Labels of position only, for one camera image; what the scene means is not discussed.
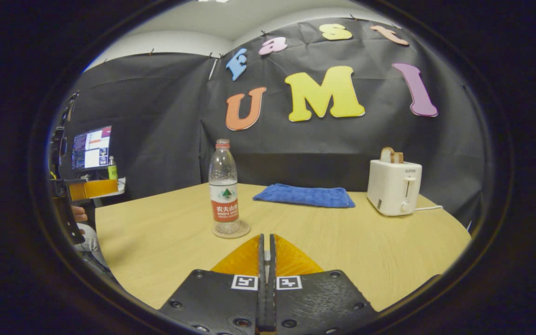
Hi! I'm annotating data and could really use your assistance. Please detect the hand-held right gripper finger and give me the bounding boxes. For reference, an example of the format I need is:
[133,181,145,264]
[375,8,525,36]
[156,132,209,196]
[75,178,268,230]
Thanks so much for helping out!
[158,234,267,335]
[268,234,379,335]

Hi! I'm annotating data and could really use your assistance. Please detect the round wooden coaster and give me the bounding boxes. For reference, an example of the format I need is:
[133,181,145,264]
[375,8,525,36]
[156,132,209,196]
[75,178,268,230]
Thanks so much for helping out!
[212,220,251,240]

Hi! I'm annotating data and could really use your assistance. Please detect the clear plastic water bottle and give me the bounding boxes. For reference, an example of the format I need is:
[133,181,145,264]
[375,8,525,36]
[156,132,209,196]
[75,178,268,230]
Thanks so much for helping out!
[208,139,241,235]

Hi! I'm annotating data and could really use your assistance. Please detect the computer monitor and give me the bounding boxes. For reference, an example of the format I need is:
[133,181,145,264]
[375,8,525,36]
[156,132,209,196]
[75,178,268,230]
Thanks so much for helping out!
[72,126,113,171]

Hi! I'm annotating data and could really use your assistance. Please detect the person's grey trousers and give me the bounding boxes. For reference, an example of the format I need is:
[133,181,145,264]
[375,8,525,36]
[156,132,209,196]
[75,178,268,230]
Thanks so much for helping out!
[74,222,110,275]

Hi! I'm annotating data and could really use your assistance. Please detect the blue cloth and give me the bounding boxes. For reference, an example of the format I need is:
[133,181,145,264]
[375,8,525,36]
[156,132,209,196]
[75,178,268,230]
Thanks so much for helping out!
[253,183,356,208]

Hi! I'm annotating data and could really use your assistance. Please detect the black backdrop cloth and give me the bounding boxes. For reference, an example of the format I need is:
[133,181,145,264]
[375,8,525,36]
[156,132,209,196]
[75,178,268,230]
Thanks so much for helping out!
[59,16,487,228]

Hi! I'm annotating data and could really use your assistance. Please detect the white toaster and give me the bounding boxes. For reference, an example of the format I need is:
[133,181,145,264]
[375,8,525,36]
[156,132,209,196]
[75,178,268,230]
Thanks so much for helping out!
[367,160,423,217]

